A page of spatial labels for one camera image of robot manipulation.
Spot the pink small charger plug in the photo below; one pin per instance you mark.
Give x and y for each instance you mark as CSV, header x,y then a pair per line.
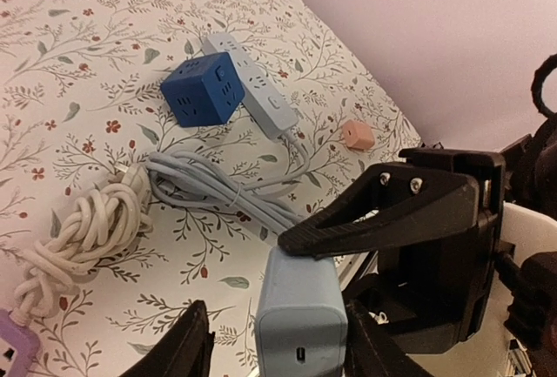
x,y
357,135

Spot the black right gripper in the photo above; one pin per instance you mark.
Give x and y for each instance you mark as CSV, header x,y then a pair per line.
x,y
435,220

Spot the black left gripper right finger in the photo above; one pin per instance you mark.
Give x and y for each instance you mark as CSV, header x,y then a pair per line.
x,y
370,351

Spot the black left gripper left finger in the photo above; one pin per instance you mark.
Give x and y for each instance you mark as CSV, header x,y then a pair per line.
x,y
184,351

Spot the light blue power strip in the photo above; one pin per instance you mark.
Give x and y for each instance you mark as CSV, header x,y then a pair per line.
x,y
267,106

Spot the light blue charger plug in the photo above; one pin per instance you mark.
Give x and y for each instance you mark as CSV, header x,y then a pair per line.
x,y
301,323

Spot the purple power strip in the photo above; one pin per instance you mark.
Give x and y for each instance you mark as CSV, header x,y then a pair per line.
x,y
19,347

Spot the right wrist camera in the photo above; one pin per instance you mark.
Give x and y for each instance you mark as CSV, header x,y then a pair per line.
x,y
521,306

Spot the dark blue cube socket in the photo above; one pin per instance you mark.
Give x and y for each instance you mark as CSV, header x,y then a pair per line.
x,y
204,91

